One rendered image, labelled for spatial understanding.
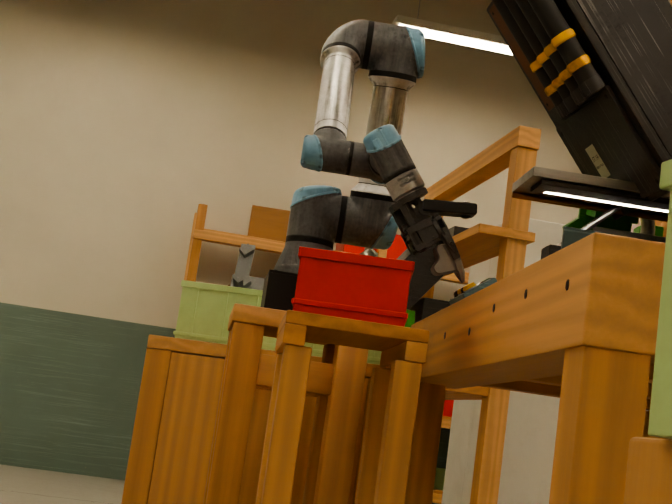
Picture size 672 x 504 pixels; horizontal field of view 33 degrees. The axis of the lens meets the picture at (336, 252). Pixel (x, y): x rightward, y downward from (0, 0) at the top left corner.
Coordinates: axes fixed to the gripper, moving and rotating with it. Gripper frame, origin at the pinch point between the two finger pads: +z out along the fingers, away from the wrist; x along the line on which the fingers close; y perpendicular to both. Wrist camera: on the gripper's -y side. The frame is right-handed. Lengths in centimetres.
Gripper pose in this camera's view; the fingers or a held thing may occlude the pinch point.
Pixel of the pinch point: (463, 275)
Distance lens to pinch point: 238.1
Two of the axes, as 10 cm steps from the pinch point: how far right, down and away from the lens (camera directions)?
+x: 1.0, -1.4, -9.8
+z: 4.5, 8.9, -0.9
